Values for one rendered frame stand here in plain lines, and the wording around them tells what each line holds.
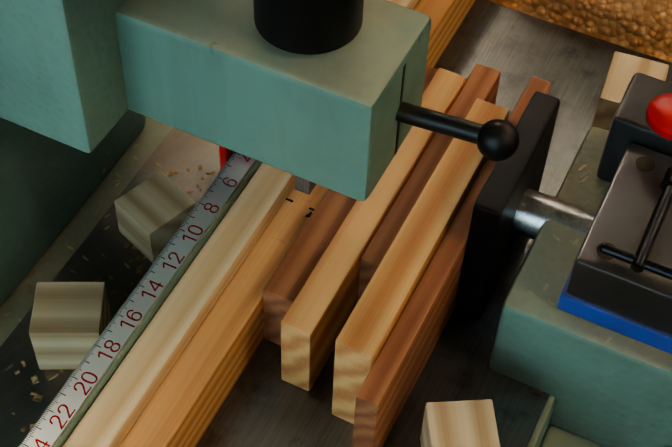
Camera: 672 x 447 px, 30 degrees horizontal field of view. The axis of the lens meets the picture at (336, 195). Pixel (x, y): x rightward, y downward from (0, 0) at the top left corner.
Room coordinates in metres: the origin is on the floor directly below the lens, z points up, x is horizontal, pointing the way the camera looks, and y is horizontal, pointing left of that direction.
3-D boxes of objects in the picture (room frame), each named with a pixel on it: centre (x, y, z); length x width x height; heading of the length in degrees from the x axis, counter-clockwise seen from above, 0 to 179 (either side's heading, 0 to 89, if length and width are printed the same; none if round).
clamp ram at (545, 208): (0.42, -0.12, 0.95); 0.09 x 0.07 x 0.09; 156
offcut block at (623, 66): (0.54, -0.18, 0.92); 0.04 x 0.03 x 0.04; 162
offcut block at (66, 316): (0.42, 0.16, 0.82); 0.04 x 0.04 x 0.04; 3
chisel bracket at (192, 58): (0.45, 0.03, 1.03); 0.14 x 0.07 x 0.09; 66
